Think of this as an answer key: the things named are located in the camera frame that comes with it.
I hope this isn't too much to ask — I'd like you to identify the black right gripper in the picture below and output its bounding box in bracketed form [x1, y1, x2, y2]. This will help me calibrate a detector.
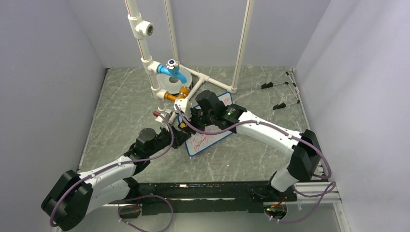
[183, 105, 216, 134]

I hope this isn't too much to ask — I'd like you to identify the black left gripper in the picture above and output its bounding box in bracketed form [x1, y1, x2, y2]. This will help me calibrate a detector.
[146, 123, 191, 157]

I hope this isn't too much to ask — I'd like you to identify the blue framed whiteboard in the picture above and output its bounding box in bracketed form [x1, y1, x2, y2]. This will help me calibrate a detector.
[185, 92, 233, 157]

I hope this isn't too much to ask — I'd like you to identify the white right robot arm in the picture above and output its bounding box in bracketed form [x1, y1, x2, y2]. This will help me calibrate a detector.
[174, 90, 322, 201]

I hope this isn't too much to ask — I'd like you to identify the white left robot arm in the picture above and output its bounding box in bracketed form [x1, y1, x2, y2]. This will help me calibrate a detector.
[41, 127, 191, 231]

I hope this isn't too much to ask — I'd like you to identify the orange brass faucet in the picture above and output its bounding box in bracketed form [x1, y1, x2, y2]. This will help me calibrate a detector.
[164, 87, 190, 102]

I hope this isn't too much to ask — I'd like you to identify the clear round plate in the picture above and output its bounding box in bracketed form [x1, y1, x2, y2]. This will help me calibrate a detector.
[156, 68, 193, 95]

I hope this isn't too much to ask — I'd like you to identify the blue faucet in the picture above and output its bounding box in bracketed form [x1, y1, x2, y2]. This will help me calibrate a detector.
[156, 59, 187, 84]

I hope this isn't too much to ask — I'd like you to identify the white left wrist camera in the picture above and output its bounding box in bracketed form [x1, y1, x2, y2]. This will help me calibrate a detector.
[153, 109, 173, 127]

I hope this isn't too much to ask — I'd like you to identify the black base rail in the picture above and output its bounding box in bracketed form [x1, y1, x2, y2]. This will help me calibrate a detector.
[115, 181, 297, 216]

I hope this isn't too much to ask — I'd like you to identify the white PVC pipe frame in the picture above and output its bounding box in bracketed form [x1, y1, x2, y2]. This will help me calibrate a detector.
[125, 0, 254, 121]

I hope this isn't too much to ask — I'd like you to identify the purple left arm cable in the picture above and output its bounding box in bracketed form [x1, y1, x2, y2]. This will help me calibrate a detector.
[48, 112, 175, 232]

